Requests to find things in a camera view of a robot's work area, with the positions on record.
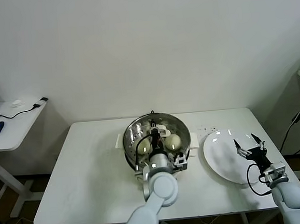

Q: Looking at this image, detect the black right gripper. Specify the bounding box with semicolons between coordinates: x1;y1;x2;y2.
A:
233;132;272;172

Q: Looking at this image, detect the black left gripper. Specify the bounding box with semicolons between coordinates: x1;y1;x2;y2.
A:
147;118;166;156

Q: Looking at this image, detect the white steamed baozi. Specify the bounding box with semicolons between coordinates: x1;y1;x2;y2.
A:
165;134;182;151
136;139;152;155

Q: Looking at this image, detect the stainless steel steamer basket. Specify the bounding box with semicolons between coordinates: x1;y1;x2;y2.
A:
113;109;202;172

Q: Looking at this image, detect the white round plate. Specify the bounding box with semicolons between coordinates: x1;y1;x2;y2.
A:
201;126;270;188

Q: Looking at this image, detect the white side desk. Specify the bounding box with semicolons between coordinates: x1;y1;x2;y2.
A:
0;98;57;220

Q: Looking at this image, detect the small white desk object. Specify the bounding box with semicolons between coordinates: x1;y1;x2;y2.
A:
10;99;25;109

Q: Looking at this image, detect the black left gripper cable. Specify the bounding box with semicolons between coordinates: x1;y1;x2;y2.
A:
132;133;155;171

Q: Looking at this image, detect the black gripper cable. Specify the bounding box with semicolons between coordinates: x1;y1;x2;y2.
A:
132;133;155;171
245;162;273;197

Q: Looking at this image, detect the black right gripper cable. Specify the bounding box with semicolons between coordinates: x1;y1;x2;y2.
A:
245;162;273;197

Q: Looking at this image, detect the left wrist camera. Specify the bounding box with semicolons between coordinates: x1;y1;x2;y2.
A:
172;152;189;172

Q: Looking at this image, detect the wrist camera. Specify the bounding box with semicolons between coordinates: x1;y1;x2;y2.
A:
263;161;289;185
172;152;189;172

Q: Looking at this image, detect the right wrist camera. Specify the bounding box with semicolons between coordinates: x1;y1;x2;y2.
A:
263;161;289;185

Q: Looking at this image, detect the black cable with adapter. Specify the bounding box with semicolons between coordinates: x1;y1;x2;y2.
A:
0;97;49;121

